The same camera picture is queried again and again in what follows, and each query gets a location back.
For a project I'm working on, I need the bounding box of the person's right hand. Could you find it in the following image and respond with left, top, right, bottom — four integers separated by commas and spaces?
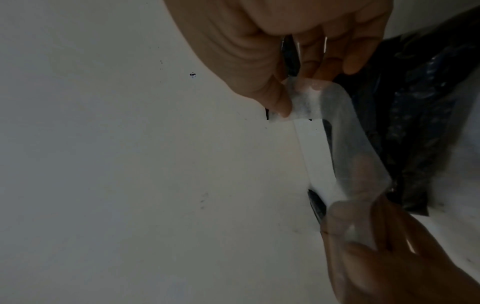
162, 0, 395, 118

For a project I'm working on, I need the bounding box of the person's left hand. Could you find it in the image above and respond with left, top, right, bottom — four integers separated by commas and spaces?
320, 194, 480, 304

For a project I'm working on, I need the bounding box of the row of black plastic packets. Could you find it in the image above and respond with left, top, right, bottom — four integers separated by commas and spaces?
264, 5, 480, 217

